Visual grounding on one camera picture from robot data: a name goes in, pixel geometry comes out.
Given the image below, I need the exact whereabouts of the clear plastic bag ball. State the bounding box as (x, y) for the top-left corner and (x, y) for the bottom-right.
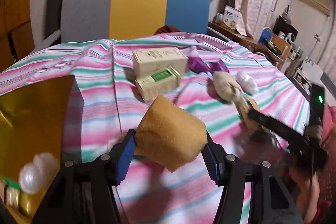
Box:
(236, 71), (259, 95)

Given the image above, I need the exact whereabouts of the cream knitted sock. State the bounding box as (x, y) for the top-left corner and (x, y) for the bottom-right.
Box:
(213, 71), (243, 103)

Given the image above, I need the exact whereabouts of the small green medicine box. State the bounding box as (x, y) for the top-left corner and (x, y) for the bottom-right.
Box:
(135, 66), (181, 102)

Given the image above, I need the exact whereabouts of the large beige medicine box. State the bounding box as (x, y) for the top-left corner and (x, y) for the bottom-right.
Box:
(132, 47), (188, 77)

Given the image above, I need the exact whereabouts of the person's right hand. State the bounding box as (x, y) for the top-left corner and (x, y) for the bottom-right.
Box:
(289, 166), (319, 223)

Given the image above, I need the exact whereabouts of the purple snack packet right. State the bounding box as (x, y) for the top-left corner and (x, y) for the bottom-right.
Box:
(208, 59), (230, 74)

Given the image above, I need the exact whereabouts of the wooden side desk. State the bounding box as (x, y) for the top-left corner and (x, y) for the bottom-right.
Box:
(209, 22), (285, 70)

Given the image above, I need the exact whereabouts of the blue white jug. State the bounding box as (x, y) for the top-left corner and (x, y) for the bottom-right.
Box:
(259, 27), (273, 44)

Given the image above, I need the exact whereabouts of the striped pink green bedsheet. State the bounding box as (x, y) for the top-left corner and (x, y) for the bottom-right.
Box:
(1, 33), (310, 223)

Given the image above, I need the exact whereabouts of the white plastic bag in tin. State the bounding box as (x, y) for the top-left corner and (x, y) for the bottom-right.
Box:
(19, 152), (60, 195)

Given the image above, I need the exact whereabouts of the white blue product box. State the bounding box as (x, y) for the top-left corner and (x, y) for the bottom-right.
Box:
(222, 5), (241, 30)

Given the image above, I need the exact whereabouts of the gold metal tin box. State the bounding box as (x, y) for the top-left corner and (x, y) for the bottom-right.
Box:
(0, 74), (77, 222)

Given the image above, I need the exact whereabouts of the dark red cloth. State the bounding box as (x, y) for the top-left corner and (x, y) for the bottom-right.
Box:
(155, 25), (181, 35)

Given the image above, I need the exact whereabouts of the white air conditioner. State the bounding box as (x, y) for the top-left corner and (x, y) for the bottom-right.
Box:
(300, 0), (331, 16)

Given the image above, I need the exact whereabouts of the grey yellow blue chair back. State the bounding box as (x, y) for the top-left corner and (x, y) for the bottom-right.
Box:
(60, 0), (210, 43)

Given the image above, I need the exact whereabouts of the wooden wardrobe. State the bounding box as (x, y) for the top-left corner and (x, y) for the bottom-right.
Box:
(1, 0), (35, 71)

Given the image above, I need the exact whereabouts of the black foam roll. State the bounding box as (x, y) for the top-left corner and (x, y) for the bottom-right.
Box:
(45, 0), (63, 38)

